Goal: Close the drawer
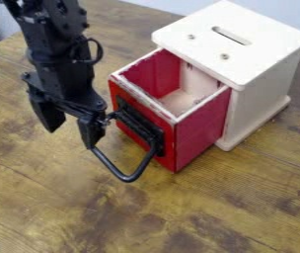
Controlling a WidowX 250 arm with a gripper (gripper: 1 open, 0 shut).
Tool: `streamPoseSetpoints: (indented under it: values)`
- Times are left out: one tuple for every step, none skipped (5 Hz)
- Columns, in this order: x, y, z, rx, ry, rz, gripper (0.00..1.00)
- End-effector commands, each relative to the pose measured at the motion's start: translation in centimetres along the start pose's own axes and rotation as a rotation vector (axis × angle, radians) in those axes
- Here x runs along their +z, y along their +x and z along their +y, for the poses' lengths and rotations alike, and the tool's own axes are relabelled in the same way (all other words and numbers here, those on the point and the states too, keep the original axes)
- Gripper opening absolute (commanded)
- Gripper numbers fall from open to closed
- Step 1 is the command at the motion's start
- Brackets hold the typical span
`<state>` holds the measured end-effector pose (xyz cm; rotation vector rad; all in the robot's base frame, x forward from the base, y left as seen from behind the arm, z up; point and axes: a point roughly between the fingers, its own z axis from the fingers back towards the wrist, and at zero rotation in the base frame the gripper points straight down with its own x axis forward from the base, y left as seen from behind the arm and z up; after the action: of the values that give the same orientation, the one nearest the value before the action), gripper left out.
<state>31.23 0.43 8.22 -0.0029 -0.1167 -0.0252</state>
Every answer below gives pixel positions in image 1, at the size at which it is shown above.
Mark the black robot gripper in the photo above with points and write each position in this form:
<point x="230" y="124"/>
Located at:
<point x="62" y="91"/>

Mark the red wooden drawer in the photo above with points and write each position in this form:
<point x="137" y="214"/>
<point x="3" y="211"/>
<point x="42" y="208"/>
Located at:
<point x="170" y="107"/>

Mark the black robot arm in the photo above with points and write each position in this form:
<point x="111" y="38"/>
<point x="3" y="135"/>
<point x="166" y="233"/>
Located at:
<point x="52" y="25"/>

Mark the white wooden cabinet box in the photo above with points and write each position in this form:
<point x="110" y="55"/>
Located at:
<point x="250" y="52"/>

